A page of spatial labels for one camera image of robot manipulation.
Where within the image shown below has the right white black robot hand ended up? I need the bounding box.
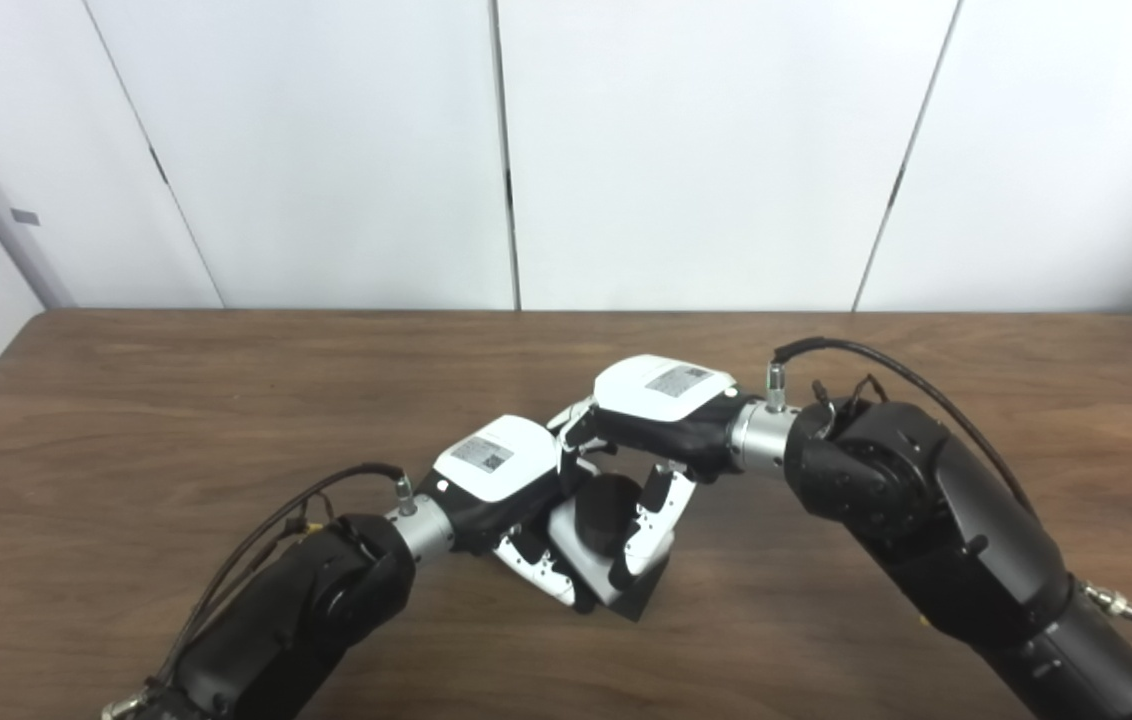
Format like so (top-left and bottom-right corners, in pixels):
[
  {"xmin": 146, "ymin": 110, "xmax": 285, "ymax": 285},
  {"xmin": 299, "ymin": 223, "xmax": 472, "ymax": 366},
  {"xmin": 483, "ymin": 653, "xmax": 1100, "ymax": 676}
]
[{"xmin": 548, "ymin": 354, "xmax": 759, "ymax": 591}]

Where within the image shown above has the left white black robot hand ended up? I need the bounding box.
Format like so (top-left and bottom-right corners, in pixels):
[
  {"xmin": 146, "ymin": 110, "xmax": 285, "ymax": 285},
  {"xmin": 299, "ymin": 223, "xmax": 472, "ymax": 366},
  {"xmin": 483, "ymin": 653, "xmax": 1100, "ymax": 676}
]
[{"xmin": 431, "ymin": 415, "xmax": 617, "ymax": 611}]

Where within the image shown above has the black peg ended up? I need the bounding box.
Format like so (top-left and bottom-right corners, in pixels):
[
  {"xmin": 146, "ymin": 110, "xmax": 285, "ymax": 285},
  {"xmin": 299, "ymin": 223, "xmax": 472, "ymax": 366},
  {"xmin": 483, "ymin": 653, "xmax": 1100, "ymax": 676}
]
[{"xmin": 574, "ymin": 473, "xmax": 672, "ymax": 623}]

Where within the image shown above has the white square piece with hole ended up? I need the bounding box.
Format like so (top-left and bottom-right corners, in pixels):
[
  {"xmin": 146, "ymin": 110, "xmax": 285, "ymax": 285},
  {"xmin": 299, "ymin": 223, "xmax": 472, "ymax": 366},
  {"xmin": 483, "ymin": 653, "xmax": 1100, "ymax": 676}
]
[{"xmin": 548, "ymin": 497, "xmax": 672, "ymax": 608}]

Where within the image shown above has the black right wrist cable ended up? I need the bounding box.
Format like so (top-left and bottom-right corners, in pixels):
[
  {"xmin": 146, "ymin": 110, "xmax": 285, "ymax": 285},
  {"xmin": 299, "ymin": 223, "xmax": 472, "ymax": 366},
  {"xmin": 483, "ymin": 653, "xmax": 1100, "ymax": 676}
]
[{"xmin": 766, "ymin": 337, "xmax": 1037, "ymax": 516}]

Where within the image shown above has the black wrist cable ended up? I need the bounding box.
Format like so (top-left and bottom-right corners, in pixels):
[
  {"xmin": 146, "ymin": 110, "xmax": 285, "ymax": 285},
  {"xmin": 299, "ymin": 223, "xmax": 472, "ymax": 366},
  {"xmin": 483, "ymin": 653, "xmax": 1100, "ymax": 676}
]
[
  {"xmin": 766, "ymin": 337, "xmax": 1037, "ymax": 516},
  {"xmin": 101, "ymin": 462, "xmax": 419, "ymax": 720}
]

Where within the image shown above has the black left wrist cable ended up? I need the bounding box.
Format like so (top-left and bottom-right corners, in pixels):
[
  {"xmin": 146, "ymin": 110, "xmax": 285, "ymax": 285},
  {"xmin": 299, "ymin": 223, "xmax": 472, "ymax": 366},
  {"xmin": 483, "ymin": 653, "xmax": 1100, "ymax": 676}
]
[{"xmin": 101, "ymin": 462, "xmax": 419, "ymax": 720}]

